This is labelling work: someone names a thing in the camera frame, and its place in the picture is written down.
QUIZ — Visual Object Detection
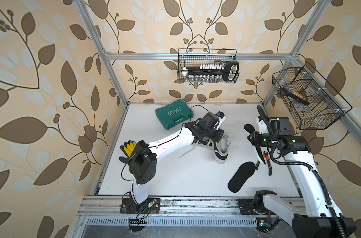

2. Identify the black insole with white edge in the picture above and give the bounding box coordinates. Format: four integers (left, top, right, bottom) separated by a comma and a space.
247, 131, 265, 164

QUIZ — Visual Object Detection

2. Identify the black white canvas sneaker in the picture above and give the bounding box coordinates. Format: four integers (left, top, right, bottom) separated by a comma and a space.
182, 133, 231, 164

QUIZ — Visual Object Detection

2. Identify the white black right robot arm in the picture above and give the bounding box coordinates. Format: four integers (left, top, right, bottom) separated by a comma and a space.
248, 106, 357, 238

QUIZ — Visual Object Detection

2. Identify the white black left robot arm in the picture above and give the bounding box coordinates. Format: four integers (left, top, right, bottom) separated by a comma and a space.
119, 111, 226, 215

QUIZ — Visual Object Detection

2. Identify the green plastic tool case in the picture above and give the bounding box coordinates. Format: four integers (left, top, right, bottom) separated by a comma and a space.
155, 99, 193, 130

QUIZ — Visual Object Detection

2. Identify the dark object in right basket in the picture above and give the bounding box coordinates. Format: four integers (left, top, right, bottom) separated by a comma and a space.
281, 86, 310, 106

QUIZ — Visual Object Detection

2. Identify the socket bit set in basket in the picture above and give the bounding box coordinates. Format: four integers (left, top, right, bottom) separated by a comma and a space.
180, 61, 240, 83

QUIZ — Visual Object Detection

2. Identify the yellow black work glove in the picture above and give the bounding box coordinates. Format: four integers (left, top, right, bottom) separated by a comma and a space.
119, 140, 136, 164

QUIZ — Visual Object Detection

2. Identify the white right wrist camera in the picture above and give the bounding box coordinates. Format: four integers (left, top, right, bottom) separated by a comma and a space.
256, 117, 269, 134

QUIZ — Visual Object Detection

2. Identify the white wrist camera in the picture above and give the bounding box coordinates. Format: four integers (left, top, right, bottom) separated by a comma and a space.
216, 111, 226, 122
256, 117, 269, 134

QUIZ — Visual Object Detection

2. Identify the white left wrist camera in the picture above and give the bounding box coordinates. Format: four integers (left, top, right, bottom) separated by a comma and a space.
216, 111, 226, 122

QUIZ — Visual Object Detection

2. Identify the black wire basket on right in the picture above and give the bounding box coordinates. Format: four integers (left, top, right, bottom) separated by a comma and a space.
272, 62, 353, 130

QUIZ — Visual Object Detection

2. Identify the black wire basket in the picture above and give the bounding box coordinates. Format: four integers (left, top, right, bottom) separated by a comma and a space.
177, 48, 240, 84
272, 62, 353, 130

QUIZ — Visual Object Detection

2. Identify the black wire basket at back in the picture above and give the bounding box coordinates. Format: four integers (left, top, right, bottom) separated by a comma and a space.
177, 48, 240, 84

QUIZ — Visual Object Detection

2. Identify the aluminium frame rail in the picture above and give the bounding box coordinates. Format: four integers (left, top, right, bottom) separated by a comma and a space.
77, 194, 324, 218

